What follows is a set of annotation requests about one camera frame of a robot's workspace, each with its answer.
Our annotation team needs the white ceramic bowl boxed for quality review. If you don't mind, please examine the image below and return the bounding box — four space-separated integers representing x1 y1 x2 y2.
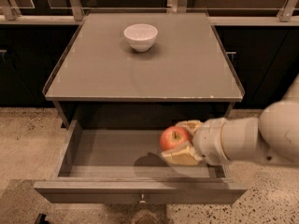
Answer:
123 23 158 52

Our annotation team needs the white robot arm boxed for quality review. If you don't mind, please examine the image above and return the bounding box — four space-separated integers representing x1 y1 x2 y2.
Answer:
160 76 299 165

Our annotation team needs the red apple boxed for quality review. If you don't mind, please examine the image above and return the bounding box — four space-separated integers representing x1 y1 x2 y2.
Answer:
160 126 191 151

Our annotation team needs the open grey top drawer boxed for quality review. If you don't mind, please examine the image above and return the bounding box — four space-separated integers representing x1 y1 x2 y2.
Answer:
35 120 247 204

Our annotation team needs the small metal drawer knob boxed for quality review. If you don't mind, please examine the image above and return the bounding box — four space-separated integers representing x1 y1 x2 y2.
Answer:
138 194 147 204

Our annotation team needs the metal railing frame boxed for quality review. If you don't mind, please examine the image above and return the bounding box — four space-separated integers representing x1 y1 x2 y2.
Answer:
0 0 299 26

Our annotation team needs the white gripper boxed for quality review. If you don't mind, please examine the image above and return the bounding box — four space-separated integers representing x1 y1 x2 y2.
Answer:
161 118 230 166

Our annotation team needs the grey cabinet with counter top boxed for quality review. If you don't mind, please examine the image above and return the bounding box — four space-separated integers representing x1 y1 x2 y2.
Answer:
42 12 246 133

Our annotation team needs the black object at floor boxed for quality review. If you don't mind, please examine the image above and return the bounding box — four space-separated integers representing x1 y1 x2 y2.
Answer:
35 214 50 224

